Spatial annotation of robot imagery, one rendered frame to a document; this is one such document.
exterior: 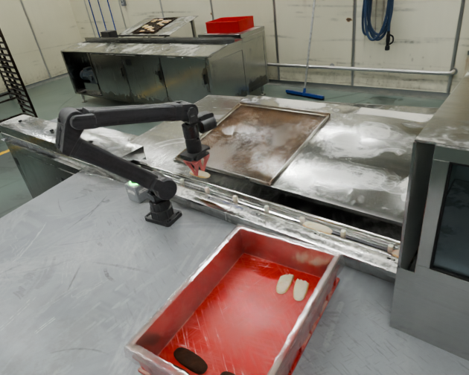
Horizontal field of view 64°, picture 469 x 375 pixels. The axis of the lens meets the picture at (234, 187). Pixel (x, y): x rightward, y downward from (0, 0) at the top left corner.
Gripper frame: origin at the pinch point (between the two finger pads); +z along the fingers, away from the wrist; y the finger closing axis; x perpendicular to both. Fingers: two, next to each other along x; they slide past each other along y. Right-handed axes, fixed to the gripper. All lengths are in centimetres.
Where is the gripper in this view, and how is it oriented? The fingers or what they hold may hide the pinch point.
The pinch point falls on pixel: (199, 171)
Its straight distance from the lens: 143.6
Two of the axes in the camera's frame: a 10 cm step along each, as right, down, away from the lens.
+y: 6.1, -4.8, 6.3
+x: -7.8, -2.3, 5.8
